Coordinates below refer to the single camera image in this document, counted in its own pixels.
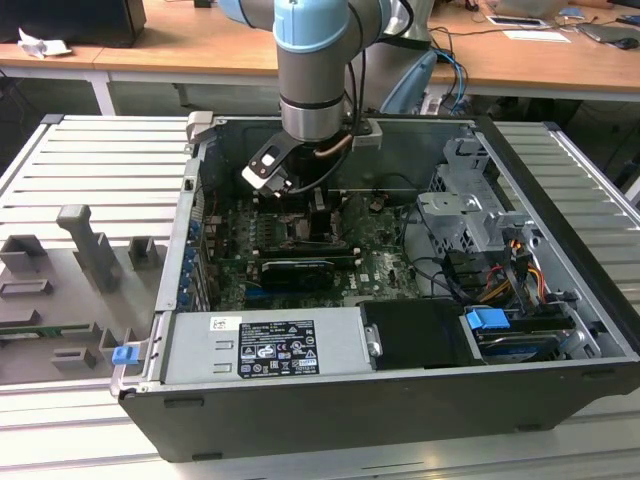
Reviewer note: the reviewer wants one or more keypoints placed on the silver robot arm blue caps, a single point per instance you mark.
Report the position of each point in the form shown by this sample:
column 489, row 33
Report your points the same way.
column 310, row 90

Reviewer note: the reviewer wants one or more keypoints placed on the CPU socket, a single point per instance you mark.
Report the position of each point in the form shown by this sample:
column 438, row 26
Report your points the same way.
column 297, row 232

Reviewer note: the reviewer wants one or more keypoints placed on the blue expansion slot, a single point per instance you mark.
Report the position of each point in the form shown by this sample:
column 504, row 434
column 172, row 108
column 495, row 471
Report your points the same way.
column 254, row 294

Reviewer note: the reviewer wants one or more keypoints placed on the round coin cell battery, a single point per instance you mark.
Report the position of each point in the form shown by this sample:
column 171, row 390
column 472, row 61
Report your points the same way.
column 377, row 204

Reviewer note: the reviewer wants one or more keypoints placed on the black graphics card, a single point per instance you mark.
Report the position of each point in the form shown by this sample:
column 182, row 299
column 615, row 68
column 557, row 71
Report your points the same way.
column 300, row 275

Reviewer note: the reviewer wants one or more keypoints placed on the grey case release latch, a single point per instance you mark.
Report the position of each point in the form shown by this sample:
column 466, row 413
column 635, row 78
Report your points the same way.
column 200, row 125

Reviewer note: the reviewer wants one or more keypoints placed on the green motherboard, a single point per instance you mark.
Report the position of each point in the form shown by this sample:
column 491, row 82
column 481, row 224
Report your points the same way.
column 385, row 270

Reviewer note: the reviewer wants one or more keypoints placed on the white socket strip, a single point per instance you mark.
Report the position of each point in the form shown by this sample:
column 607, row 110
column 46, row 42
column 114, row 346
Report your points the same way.
column 431, row 104

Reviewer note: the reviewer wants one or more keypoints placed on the silver metal drive cage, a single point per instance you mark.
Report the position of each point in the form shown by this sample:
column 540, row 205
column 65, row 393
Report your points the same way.
column 450, row 210

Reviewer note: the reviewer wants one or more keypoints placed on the black plastic air shroud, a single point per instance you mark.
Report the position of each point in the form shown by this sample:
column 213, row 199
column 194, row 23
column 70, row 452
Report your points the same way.
column 415, row 332

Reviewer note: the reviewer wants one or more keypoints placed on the grey power supply unit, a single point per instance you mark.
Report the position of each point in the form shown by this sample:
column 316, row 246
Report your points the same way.
column 200, row 350

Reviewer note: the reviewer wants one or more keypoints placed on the hard disk in blue carrier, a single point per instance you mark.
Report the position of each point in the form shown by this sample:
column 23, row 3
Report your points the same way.
column 485, row 320

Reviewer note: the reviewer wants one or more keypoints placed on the white framed tablet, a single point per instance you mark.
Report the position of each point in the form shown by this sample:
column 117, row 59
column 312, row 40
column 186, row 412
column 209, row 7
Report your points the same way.
column 517, row 21

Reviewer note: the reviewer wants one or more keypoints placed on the blue plastic latch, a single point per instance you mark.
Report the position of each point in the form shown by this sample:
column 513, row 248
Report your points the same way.
column 125, row 355

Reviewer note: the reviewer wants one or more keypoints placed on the white paper sheet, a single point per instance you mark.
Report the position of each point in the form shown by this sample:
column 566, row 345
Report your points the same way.
column 535, row 36

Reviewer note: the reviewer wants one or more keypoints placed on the open black PC case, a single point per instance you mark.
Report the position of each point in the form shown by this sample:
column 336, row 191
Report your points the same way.
column 350, row 430

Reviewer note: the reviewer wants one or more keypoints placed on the black box on desk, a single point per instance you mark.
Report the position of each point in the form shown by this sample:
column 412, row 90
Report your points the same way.
column 75, row 20

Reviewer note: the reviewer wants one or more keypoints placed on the grey parts rack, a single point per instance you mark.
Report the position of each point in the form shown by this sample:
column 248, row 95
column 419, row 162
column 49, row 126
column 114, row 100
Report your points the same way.
column 50, row 300

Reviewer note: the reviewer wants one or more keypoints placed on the crumpled white paper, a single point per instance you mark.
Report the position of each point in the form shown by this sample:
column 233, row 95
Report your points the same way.
column 42, row 45

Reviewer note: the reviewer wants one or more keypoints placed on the green RAM stick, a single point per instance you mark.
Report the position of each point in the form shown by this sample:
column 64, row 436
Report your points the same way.
column 40, row 330

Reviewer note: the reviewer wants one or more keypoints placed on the grey laptop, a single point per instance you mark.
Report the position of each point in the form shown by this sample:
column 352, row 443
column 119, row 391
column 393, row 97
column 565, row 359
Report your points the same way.
column 607, row 32

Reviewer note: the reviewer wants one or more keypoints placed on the black computer mouse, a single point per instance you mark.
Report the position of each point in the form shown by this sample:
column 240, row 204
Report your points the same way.
column 625, row 43

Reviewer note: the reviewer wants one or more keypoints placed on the white faced wrist camera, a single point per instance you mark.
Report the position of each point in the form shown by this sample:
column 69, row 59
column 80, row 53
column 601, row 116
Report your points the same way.
column 265, row 165

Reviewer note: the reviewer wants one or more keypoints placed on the grey metal wrist camera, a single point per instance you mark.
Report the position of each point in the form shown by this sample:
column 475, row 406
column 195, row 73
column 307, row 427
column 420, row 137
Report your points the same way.
column 367, row 140

